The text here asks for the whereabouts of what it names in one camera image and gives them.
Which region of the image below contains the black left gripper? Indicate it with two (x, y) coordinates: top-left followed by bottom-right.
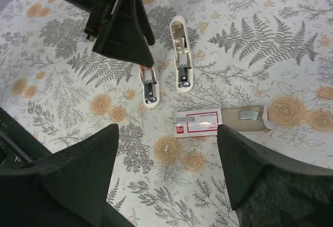
(65, 0), (155, 68)

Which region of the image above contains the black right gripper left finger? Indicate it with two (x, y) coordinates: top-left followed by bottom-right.
(1, 124), (119, 226)

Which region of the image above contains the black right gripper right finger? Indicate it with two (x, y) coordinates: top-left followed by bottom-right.
(217, 125), (332, 226)

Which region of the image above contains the silver staple strip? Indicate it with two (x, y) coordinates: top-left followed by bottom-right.
(239, 109), (260, 120)

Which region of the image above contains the red white staples box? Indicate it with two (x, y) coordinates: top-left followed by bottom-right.
(173, 105), (273, 138)

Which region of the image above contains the floral patterned table mat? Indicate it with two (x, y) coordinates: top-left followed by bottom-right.
(1, 0), (332, 226)

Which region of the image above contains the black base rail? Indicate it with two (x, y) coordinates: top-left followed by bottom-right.
(1, 109), (52, 169)

